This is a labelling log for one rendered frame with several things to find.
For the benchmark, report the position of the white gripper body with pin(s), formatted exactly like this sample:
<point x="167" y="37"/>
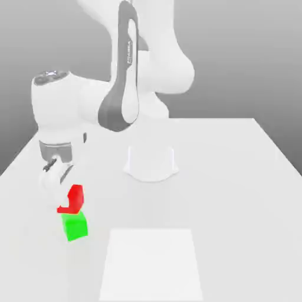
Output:
<point x="55" y="182"/>

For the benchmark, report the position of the small red cube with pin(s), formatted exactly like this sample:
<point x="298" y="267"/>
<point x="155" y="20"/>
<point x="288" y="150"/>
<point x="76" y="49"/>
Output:
<point x="76" y="197"/>

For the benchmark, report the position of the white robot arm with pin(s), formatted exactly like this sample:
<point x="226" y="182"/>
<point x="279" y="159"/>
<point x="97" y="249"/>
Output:
<point x="151" y="70"/>

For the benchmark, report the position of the small green cube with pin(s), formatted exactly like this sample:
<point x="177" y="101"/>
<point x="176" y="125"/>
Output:
<point x="75" y="227"/>

